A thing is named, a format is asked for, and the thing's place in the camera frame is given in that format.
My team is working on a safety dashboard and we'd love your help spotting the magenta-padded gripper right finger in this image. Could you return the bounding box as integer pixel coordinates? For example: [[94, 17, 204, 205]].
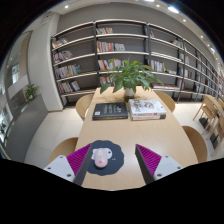
[[134, 143, 184, 185]]

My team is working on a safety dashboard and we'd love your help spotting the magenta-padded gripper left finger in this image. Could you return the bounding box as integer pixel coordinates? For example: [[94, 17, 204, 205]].
[[43, 143, 94, 187]]

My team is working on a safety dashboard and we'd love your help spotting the pink computer mouse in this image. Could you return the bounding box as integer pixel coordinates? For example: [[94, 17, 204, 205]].
[[93, 148, 109, 169]]

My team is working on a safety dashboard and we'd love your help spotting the dark cartoon-print mouse pad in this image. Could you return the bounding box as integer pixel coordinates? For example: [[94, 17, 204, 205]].
[[87, 139, 125, 177]]

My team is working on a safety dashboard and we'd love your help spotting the white illustrated thick book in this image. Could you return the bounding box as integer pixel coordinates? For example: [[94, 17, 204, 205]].
[[128, 98, 167, 121]]

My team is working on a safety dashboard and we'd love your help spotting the group of wooden slatted chairs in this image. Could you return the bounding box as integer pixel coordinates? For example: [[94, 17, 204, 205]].
[[192, 93, 224, 158]]

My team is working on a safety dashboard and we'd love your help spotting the black book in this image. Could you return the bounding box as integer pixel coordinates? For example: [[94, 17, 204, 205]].
[[92, 102, 129, 121]]

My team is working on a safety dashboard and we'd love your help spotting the small green ledge plant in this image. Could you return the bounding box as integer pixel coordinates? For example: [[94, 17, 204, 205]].
[[23, 83, 40, 103]]

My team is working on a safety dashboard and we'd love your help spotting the green potted plant white pot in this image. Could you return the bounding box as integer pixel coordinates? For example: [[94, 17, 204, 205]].
[[99, 59, 164, 100]]

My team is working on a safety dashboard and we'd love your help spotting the grey shelf unit with books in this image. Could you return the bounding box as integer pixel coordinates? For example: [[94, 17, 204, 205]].
[[49, 18, 224, 108]]

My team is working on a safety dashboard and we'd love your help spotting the group of ceiling lights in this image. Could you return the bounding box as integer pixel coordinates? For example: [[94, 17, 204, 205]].
[[63, 0, 216, 54]]

